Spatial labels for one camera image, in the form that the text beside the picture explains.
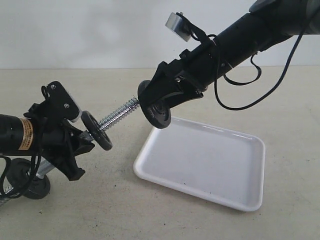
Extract black weight plate far end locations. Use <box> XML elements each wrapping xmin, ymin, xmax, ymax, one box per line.
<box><xmin>6</xmin><ymin>158</ymin><xmax>55</xmax><ymax>200</ymax></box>

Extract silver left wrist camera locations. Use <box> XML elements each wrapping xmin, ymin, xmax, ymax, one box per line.
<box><xmin>67</xmin><ymin>91</ymin><xmax>82</xmax><ymax>123</ymax></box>

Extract black weight plate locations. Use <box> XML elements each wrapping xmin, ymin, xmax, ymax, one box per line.
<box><xmin>137</xmin><ymin>80</ymin><xmax>172</xmax><ymax>129</ymax></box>
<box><xmin>81</xmin><ymin>110</ymin><xmax>113</xmax><ymax>151</ymax></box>

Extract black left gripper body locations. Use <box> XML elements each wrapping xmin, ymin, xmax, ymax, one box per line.
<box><xmin>23</xmin><ymin>81</ymin><xmax>85</xmax><ymax>181</ymax></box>

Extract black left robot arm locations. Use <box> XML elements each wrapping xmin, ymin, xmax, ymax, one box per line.
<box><xmin>0</xmin><ymin>81</ymin><xmax>95</xmax><ymax>181</ymax></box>

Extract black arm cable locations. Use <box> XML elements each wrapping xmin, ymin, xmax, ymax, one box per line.
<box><xmin>212</xmin><ymin>0</ymin><xmax>320</xmax><ymax>111</ymax></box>
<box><xmin>0</xmin><ymin>119</ymin><xmax>48</xmax><ymax>201</ymax></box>

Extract chrome dumbbell bar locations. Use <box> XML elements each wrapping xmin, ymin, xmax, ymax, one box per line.
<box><xmin>0</xmin><ymin>97</ymin><xmax>140</xmax><ymax>208</ymax></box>

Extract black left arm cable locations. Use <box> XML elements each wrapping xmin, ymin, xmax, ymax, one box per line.
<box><xmin>0</xmin><ymin>119</ymin><xmax>48</xmax><ymax>201</ymax></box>

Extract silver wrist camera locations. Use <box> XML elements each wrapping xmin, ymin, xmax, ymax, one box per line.
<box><xmin>165</xmin><ymin>12</ymin><xmax>191</xmax><ymax>42</ymax></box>
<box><xmin>67</xmin><ymin>91</ymin><xmax>82</xmax><ymax>123</ymax></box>

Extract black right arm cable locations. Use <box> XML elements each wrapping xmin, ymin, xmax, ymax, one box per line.
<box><xmin>212</xmin><ymin>0</ymin><xmax>320</xmax><ymax>111</ymax></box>

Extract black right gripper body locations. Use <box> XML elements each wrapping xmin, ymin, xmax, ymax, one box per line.
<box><xmin>156</xmin><ymin>37</ymin><xmax>235</xmax><ymax>90</ymax></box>

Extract white rectangular plastic tray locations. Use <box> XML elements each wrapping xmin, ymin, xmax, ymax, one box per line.
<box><xmin>133</xmin><ymin>117</ymin><xmax>266</xmax><ymax>212</ymax></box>

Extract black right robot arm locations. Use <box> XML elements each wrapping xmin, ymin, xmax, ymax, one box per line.
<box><xmin>138</xmin><ymin>0</ymin><xmax>320</xmax><ymax>109</ymax></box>

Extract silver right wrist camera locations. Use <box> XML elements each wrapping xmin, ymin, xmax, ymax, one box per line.
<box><xmin>165</xmin><ymin>12</ymin><xmax>191</xmax><ymax>42</ymax></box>

